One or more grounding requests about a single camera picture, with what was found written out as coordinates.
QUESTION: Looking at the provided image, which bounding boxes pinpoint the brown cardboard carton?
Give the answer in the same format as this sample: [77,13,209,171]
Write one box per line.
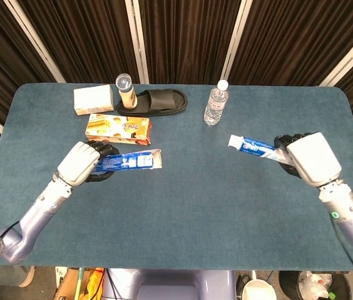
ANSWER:
[53,267,83,300]

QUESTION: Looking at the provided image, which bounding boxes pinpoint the white cardboard box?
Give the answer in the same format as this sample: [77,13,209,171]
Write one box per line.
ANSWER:
[73,84,115,117]

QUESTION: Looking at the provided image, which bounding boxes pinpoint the blue toothpaste box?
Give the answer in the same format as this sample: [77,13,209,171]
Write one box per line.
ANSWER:
[90,148,163,175]

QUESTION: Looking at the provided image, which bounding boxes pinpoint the cream bottle with blue cap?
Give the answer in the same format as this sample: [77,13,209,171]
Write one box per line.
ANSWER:
[115,73,138,110]

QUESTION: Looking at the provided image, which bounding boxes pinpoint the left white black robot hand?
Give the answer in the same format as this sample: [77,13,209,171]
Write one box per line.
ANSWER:
[53,140,121,188]

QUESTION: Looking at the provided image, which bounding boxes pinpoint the yellow plastic bag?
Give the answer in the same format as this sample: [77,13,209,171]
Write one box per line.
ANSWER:
[82,267,106,300]

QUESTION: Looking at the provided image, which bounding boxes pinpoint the dark brown pleated curtain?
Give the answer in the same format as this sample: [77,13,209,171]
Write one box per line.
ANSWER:
[0,0,353,163]

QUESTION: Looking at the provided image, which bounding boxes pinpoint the white plastic bucket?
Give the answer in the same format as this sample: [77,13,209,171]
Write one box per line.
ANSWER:
[242,279,277,300]

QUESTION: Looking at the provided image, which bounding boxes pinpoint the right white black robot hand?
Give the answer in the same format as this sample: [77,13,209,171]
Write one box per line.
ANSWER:
[273,132,342,188]

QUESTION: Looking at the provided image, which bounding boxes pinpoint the white partition frame post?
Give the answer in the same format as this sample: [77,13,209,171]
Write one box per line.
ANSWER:
[319,21,353,87]
[220,0,253,83]
[3,0,67,84]
[125,0,150,84]

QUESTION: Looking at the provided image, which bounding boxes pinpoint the teal table cloth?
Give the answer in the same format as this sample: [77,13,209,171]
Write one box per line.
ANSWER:
[0,82,353,273]

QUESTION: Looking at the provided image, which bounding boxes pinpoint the white blue toothpaste tube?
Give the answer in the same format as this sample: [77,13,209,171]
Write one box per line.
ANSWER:
[228,134,294,165]

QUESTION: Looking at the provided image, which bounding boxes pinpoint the black trash bin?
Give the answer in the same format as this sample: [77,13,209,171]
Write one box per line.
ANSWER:
[278,270,352,300]

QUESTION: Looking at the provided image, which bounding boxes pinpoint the black rubber slipper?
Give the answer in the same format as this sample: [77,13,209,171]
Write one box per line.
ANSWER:
[116,89,188,118]

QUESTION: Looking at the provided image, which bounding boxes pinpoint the orange biscuit box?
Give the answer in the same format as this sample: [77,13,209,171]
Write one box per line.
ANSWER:
[84,113,152,146]

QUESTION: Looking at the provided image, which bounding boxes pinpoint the purple robot torso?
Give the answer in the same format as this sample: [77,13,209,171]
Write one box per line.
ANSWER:
[101,268,237,300]

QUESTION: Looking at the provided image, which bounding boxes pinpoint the clear plastic water bottle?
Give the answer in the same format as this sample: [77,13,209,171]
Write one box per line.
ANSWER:
[203,79,230,126]

